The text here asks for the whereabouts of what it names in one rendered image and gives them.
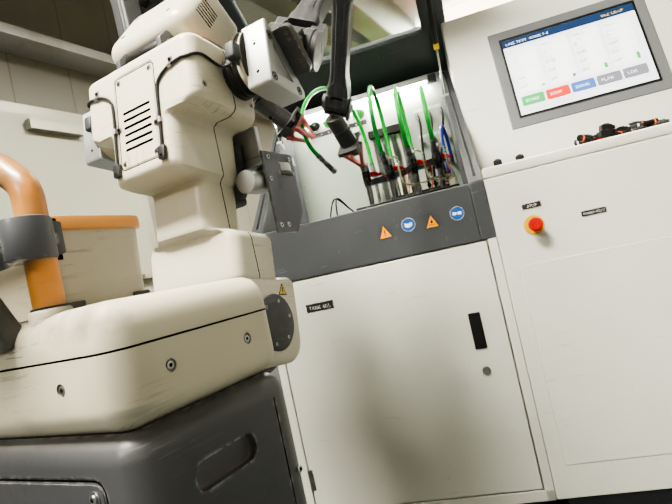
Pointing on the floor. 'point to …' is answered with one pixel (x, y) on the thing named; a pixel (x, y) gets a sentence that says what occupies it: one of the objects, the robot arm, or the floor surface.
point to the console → (583, 267)
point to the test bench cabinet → (521, 393)
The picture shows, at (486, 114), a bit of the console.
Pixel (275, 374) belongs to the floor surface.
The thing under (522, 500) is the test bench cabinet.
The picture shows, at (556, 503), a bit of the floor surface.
